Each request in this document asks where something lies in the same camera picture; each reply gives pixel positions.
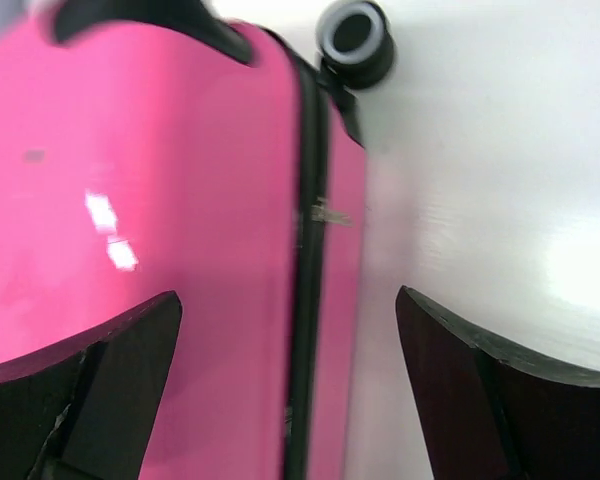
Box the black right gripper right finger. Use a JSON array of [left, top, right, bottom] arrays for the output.
[[396, 287, 600, 480]]

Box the pink hard-shell suitcase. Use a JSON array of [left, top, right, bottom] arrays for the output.
[[0, 1, 395, 479]]

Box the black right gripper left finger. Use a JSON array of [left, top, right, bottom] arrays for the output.
[[0, 291, 182, 479]]

